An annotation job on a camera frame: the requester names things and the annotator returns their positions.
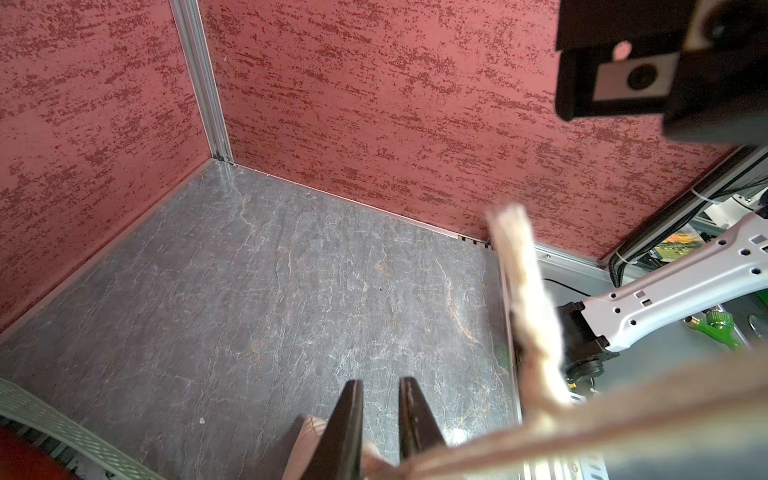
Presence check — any red folder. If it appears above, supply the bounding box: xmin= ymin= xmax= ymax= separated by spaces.
xmin=1 ymin=428 xmax=78 ymax=480

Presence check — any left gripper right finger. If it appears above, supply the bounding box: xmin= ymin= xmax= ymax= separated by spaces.
xmin=398 ymin=377 xmax=446 ymax=462

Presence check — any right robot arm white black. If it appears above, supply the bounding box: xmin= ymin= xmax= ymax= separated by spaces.
xmin=558 ymin=206 xmax=767 ymax=383

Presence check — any left corner aluminium post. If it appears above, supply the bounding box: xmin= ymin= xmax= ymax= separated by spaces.
xmin=169 ymin=0 xmax=235 ymax=165

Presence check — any beige cloth drawstring bag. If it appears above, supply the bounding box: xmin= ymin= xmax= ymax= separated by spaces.
xmin=282 ymin=415 xmax=392 ymax=479

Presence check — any aluminium mounting rail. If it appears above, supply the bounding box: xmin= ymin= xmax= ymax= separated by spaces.
xmin=501 ymin=245 xmax=611 ymax=479

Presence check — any green plastic file organizer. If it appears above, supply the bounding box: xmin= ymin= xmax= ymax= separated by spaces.
xmin=1 ymin=379 xmax=162 ymax=479

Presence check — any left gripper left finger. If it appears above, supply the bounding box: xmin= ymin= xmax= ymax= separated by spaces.
xmin=301 ymin=380 xmax=364 ymax=480

